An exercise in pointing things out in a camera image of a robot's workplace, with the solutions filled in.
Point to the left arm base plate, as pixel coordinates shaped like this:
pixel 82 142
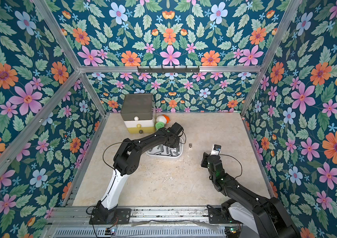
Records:
pixel 103 216

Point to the black wall hook rail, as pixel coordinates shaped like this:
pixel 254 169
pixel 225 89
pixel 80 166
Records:
pixel 168 69

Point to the sockets pile in tray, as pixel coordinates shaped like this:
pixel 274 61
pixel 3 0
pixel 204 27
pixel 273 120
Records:
pixel 162 150

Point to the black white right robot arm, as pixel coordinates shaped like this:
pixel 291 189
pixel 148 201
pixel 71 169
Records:
pixel 267 217

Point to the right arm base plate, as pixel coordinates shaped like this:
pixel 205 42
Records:
pixel 220 215

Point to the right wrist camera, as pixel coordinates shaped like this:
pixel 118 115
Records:
pixel 216 150

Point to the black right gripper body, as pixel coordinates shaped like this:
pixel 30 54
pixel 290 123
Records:
pixel 207 159

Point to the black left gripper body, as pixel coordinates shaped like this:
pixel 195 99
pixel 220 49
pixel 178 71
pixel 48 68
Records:
pixel 175 143

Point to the aluminium front rail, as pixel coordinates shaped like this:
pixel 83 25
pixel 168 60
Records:
pixel 145 222

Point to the grey white yellow drawer box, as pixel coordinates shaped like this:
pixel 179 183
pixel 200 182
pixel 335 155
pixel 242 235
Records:
pixel 138 113

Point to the white orange ball toy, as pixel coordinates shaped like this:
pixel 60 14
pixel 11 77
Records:
pixel 162 119

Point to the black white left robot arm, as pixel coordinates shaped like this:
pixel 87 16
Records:
pixel 126 162

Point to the white plastic storage tray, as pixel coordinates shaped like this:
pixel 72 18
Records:
pixel 165 157

